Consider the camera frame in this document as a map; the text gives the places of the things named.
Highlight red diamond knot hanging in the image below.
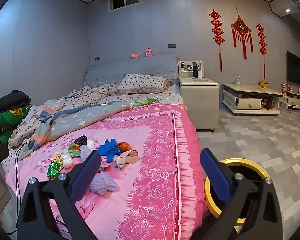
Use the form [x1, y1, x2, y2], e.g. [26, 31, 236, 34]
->
[231, 7, 254, 60]

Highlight dotted pillow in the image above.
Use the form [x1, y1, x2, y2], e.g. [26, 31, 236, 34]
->
[116, 74, 171, 95]

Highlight white television stand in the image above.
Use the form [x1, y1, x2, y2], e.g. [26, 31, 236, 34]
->
[280, 90, 300, 110]

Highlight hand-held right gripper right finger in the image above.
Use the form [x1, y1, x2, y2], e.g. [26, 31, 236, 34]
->
[199, 148, 283, 240]

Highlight grey patterned quilt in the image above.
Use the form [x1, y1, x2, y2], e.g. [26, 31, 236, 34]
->
[9, 84, 120, 148]

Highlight green printed bag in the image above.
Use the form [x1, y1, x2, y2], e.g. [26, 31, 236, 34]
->
[0, 105, 32, 144]

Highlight black cable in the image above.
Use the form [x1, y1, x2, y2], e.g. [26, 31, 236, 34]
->
[14, 140, 33, 233]

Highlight wall television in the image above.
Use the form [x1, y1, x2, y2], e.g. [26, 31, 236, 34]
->
[286, 51, 300, 88]

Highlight green foil wrapper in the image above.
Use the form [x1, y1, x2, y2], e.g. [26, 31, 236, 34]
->
[47, 162, 63, 180]

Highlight pink floral blanket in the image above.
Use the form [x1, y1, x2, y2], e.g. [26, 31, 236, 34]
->
[5, 102, 209, 240]

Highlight white coffee table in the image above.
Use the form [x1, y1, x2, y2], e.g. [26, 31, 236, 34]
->
[222, 83, 284, 117]

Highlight green snack packet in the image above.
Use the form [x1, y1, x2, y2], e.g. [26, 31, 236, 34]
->
[68, 144, 82, 157]

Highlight black plastic bag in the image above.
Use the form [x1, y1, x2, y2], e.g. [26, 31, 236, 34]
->
[74, 135, 88, 146]

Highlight black folded cloth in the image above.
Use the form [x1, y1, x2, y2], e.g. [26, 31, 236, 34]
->
[0, 90, 32, 112]

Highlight brown cardboard piece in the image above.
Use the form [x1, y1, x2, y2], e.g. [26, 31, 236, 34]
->
[0, 172, 12, 217]

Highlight green floral cloth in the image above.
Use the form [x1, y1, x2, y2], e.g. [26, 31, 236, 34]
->
[132, 97, 159, 108]

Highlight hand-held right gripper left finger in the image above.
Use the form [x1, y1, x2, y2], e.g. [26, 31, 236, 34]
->
[17, 150, 102, 240]

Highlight beige bedside cabinet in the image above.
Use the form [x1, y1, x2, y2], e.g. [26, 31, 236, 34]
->
[177, 60, 220, 130]

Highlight yellow white wrapper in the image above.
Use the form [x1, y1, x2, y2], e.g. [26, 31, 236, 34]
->
[52, 151, 65, 163]

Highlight grey lavender paper wad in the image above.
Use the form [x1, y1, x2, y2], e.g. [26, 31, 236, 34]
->
[80, 145, 98, 162]

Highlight blue rubber glove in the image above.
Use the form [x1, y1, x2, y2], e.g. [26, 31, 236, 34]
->
[98, 139, 122, 162]

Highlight beige paper wad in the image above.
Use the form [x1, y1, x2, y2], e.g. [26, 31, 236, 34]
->
[114, 150, 138, 170]

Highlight pink plush toys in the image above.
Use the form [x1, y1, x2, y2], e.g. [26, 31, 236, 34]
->
[281, 82, 293, 95]

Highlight yellow rim trash bin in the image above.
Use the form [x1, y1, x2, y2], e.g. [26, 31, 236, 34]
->
[204, 158, 270, 227]

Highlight small wall window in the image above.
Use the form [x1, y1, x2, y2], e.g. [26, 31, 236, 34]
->
[107, 0, 143, 12]

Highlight grey bed headboard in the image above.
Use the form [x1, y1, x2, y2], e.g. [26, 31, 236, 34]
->
[84, 54, 179, 90]

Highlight dotted bedsheet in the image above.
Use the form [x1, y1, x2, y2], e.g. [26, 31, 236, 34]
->
[107, 85, 185, 105]

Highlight orange peel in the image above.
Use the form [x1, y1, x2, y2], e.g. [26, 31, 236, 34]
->
[117, 142, 132, 153]

